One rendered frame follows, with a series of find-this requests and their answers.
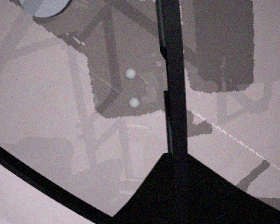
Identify black glasses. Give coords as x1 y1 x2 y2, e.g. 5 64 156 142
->
0 0 189 224

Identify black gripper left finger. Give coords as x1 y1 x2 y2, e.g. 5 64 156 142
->
106 153 176 224

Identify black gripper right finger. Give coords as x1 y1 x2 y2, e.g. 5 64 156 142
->
187 153 280 224

